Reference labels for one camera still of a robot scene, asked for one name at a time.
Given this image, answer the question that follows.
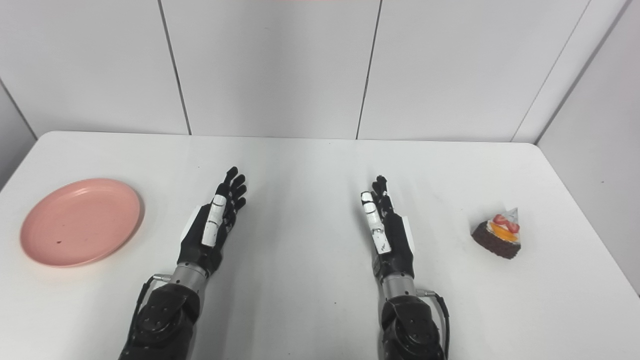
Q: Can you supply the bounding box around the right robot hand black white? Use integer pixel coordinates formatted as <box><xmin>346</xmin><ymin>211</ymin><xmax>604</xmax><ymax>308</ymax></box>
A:
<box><xmin>360</xmin><ymin>175</ymin><xmax>417</xmax><ymax>280</ymax></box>

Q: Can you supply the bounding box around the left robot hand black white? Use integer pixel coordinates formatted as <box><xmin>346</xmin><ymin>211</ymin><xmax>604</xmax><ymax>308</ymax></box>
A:
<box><xmin>176</xmin><ymin>166</ymin><xmax>247</xmax><ymax>276</ymax></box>

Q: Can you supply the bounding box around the chocolate cake slice with fruit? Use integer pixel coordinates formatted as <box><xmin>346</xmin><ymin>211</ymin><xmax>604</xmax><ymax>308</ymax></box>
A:
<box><xmin>471</xmin><ymin>206</ymin><xmax>522</xmax><ymax>260</ymax></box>

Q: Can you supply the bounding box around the pink round plate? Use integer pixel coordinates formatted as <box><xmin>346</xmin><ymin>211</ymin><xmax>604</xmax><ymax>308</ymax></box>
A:
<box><xmin>20</xmin><ymin>178</ymin><xmax>144</xmax><ymax>268</ymax></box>

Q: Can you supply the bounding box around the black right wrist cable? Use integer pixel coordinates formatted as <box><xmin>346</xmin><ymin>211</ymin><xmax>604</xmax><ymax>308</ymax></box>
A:
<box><xmin>418</xmin><ymin>289</ymin><xmax>451</xmax><ymax>360</ymax></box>

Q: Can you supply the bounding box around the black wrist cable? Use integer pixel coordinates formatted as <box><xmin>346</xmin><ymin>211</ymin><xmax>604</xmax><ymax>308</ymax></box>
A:
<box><xmin>128</xmin><ymin>273</ymin><xmax>173</xmax><ymax>346</ymax></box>
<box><xmin>418</xmin><ymin>289</ymin><xmax>451</xmax><ymax>360</ymax></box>

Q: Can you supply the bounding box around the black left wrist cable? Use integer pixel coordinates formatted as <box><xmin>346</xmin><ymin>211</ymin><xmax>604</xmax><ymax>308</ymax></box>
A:
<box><xmin>128</xmin><ymin>273</ymin><xmax>173</xmax><ymax>346</ymax></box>

